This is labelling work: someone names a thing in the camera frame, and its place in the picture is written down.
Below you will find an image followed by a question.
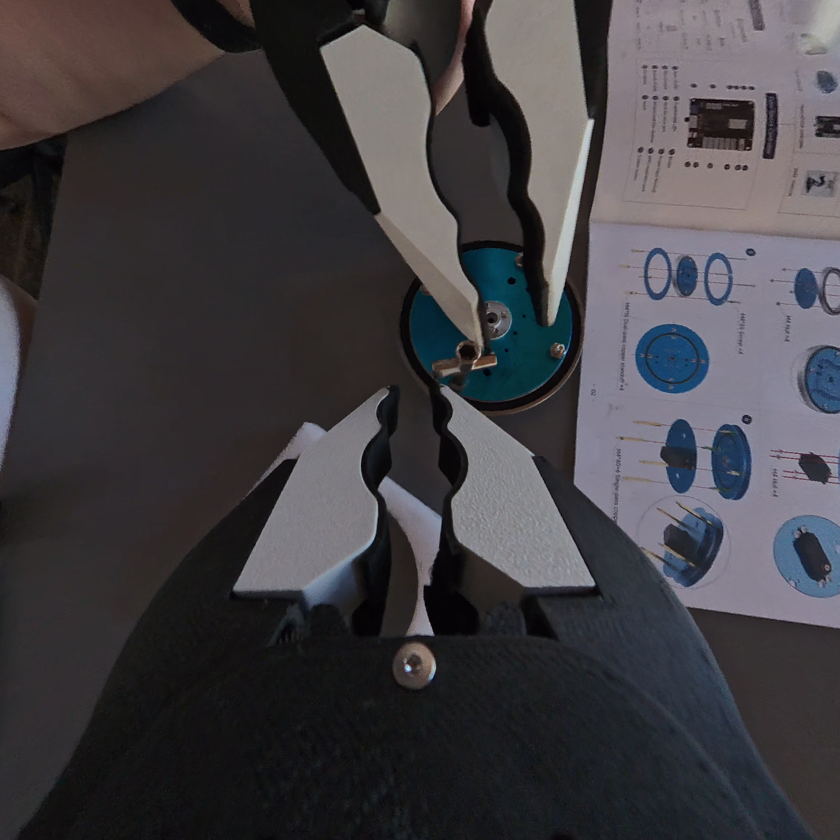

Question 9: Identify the small metal socket wrench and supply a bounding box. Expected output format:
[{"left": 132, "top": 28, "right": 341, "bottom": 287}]
[{"left": 432, "top": 341, "right": 500, "bottom": 395}]

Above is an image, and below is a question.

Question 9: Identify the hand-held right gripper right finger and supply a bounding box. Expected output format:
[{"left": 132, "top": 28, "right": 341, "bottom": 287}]
[{"left": 430, "top": 384, "right": 598, "bottom": 601}]

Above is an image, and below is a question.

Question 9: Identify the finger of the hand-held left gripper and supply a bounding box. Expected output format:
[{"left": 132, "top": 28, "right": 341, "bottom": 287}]
[
  {"left": 320, "top": 25, "right": 490, "bottom": 358},
  {"left": 461, "top": 0, "right": 597, "bottom": 329}
]

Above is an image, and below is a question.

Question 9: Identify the blue round base plate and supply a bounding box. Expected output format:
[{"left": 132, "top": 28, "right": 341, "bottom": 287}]
[{"left": 400, "top": 241, "right": 584, "bottom": 416}]

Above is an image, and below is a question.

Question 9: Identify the person's left hand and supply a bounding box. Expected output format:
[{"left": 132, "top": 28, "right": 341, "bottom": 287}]
[{"left": 432, "top": 0, "right": 476, "bottom": 114}]

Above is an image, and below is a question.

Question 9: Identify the dark grey desk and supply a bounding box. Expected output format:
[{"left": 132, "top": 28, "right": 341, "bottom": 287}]
[{"left": 0, "top": 0, "right": 840, "bottom": 840}]

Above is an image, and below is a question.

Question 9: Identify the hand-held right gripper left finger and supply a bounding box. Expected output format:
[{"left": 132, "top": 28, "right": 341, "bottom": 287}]
[{"left": 231, "top": 386, "right": 400, "bottom": 603}]

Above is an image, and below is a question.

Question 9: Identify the white foam square with hole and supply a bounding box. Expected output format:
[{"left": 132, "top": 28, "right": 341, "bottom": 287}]
[{"left": 279, "top": 423, "right": 442, "bottom": 636}]

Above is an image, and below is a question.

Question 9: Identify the white instruction booklet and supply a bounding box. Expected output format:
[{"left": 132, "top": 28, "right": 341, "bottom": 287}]
[{"left": 574, "top": 0, "right": 840, "bottom": 630}]

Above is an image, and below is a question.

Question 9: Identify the person's left forearm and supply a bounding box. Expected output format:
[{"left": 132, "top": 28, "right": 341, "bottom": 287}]
[{"left": 0, "top": 0, "right": 253, "bottom": 152}]

